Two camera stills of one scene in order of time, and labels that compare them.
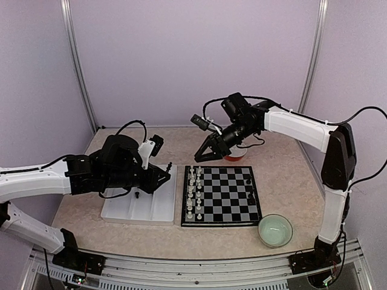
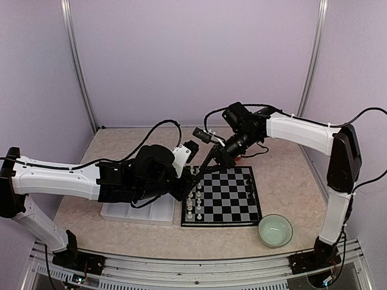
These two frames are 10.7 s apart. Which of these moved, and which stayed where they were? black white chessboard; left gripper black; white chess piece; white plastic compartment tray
Moved: left gripper black
Stayed: white chess piece; white plastic compartment tray; black white chessboard
